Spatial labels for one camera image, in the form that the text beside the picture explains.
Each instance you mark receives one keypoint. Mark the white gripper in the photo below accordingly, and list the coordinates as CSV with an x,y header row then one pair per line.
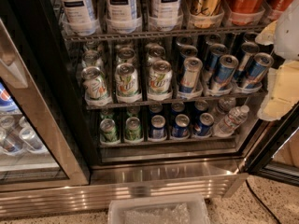
x,y
288,36

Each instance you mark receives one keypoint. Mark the front right red bull can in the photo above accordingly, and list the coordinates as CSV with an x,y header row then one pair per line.
x,y
256,70

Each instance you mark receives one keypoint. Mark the front middle red bull can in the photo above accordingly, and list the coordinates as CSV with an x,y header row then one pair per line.
x,y
224,72

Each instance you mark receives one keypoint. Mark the second row red bull can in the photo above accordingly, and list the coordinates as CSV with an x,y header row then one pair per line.
x,y
214,54

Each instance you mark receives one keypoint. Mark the front left red bull can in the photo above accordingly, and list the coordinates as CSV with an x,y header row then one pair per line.
x,y
189,77

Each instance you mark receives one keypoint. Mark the gold slim can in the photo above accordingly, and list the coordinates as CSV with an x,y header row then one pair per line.
x,y
202,9

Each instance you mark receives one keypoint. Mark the open right fridge door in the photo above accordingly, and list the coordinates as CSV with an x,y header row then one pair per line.
x,y
276,150

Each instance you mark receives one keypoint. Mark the bottom right pepsi can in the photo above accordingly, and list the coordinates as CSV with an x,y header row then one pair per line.
x,y
203,124

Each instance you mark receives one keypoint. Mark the front right 7up can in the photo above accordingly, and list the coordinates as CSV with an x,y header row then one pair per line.
x,y
160,79

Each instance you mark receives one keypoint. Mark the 7up can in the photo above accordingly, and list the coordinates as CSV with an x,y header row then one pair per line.
x,y
127,84
94,84
160,79

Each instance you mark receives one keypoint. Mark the bottom middle pepsi can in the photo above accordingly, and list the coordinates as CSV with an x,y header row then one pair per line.
x,y
180,126

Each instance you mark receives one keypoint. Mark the bottom left pepsi can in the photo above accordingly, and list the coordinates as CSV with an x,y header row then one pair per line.
x,y
157,128

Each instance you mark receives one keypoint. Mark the front middle 7up can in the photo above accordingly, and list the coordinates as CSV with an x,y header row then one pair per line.
x,y
127,84

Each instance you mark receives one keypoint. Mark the green can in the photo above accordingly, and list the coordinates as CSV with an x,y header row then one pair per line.
x,y
109,131
133,130

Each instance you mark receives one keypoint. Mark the bottom left green can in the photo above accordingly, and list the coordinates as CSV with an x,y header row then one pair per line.
x,y
109,131

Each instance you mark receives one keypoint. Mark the front left 7up can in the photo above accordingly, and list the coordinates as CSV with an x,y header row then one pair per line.
x,y
94,84

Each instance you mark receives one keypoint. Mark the left fridge glass door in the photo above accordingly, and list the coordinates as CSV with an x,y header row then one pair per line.
x,y
35,151

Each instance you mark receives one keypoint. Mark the pepsi can behind door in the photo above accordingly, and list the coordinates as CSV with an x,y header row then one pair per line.
x,y
6,102

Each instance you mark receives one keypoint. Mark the second row right red bull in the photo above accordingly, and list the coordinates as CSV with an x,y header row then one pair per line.
x,y
244,56

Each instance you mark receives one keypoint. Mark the front clear water bottle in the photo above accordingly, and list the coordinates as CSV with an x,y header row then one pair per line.
x,y
231,121

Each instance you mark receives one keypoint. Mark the right white tea bottle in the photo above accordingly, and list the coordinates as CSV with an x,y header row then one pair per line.
x,y
165,13

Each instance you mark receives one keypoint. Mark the white tea bottle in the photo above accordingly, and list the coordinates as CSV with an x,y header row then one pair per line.
x,y
123,15
165,13
80,16

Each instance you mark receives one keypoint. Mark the middle white tea bottle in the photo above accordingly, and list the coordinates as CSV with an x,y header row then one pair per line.
x,y
123,15

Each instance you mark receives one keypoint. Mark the clear plastic bin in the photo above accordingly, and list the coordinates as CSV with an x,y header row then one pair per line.
x,y
172,209

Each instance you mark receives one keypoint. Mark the left white tea bottle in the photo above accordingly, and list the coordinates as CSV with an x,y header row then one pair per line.
x,y
80,16

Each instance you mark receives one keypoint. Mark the top wire shelf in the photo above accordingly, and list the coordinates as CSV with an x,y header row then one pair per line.
x,y
153,34

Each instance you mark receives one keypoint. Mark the wire shelf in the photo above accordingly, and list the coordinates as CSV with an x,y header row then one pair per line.
x,y
153,34
260,92

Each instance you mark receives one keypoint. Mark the middle wire shelf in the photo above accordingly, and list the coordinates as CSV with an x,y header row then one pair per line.
x,y
260,92

